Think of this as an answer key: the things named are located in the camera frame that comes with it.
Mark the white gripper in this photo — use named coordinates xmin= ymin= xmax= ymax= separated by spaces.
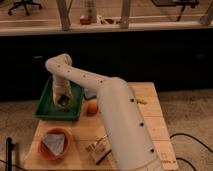
xmin=52 ymin=76 xmax=72 ymax=106

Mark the dark metal cup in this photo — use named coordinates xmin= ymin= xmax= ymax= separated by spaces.
xmin=58 ymin=95 xmax=70 ymax=107

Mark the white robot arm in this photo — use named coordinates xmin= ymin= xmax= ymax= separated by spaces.
xmin=45 ymin=55 xmax=164 ymax=171

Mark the green plastic tray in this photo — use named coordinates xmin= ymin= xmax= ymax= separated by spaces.
xmin=35 ymin=77 xmax=84 ymax=121

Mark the grey sponge block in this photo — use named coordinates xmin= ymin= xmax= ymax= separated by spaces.
xmin=84 ymin=89 xmax=96 ymax=100

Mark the orange ball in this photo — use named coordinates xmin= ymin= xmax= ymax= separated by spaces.
xmin=87 ymin=99 xmax=98 ymax=115

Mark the grey folded cloth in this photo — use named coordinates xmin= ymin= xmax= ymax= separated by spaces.
xmin=42 ymin=133 xmax=65 ymax=156

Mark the orange bowl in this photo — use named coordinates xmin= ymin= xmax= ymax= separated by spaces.
xmin=38 ymin=128 xmax=71 ymax=161

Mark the red bowl on shelf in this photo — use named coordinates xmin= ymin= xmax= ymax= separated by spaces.
xmin=79 ymin=16 xmax=92 ymax=25

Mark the tan and black box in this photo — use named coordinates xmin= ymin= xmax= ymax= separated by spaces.
xmin=90 ymin=140 xmax=111 ymax=165

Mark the black office chair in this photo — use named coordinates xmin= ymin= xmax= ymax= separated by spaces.
xmin=8 ymin=0 xmax=43 ymax=16

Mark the black stand post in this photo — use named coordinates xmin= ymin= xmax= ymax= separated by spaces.
xmin=5 ymin=137 xmax=15 ymax=171

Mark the black floor cable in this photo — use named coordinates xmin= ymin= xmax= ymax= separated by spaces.
xmin=169 ymin=132 xmax=213 ymax=171

